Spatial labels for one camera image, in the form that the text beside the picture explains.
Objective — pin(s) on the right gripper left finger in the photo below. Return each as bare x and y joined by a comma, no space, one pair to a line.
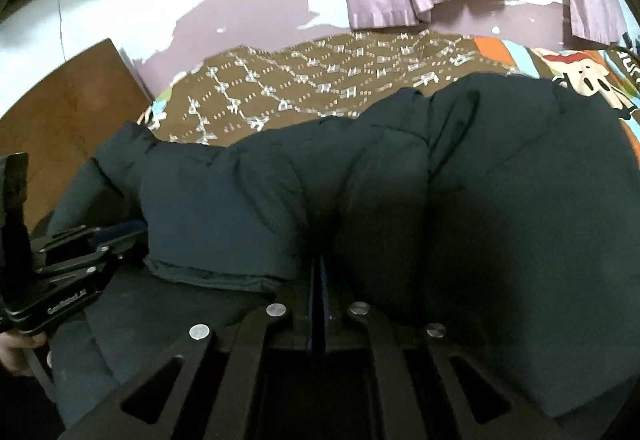
203,386

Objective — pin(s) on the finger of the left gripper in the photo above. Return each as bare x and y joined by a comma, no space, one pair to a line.
52,241
110,241

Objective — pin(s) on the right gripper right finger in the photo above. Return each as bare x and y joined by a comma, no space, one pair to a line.
423,387

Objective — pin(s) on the black jacket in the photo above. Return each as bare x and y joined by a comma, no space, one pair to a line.
504,207

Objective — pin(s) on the person left hand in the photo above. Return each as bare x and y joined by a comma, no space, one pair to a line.
12,347

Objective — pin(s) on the brown wooden headboard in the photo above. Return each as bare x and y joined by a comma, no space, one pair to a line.
61,121

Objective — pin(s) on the colourful cartoon bed blanket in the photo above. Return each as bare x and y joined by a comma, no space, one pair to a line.
245,90

